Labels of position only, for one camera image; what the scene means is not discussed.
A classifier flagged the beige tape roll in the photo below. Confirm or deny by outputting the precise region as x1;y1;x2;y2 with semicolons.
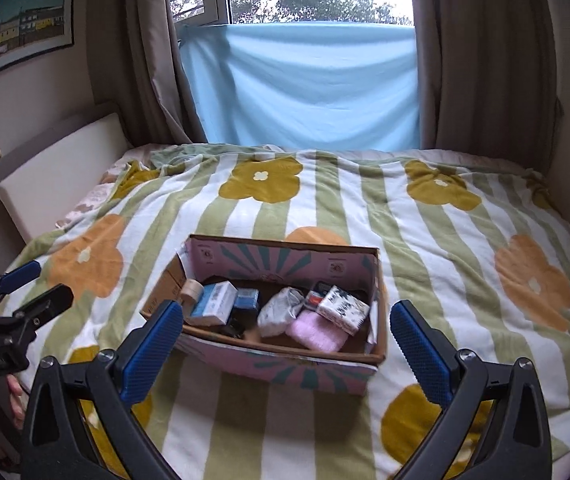
181;280;207;306

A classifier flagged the red and blue floss box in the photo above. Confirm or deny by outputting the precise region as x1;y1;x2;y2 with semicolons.
304;282;336;313

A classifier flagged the striped floral blanket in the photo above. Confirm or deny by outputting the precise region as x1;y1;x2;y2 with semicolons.
0;142;570;480

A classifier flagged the white and blue carton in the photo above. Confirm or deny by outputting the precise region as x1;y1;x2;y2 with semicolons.
185;281;238;327

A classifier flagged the floral white tissue packet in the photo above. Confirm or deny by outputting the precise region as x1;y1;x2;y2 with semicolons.
316;285;371;336

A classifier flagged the white patterned sock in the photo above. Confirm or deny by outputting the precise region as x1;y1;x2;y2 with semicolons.
256;286;306;338

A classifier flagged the white headboard panel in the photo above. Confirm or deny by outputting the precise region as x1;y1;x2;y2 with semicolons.
0;112;133;246

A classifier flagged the light blue cloth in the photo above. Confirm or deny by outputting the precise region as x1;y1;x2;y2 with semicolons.
179;21;422;152

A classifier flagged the brown curtain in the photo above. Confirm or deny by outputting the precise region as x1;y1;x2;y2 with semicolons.
87;0;208;148
405;0;563;171

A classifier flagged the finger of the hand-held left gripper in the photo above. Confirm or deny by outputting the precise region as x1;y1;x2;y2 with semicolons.
11;284;74;333
0;260;42;313

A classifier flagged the pink printed cardboard box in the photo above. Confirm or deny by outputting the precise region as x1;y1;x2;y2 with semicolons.
140;234;388;397

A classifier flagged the pink towel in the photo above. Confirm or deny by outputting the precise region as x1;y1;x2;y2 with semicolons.
285;310;348;353

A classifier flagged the small blue box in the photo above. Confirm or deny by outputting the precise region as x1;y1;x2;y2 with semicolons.
232;287;261;311

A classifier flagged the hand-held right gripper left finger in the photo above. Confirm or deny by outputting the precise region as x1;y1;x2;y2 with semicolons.
21;299;184;480

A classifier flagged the small black jar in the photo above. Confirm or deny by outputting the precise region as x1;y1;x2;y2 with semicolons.
225;310;248;338

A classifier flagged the pink patterned bed sheet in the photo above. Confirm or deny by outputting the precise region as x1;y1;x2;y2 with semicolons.
55;162;130;228

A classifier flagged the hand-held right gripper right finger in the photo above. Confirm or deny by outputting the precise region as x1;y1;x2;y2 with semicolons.
389;300;553;480

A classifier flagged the wall poster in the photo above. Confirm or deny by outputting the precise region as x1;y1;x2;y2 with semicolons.
0;0;76;92

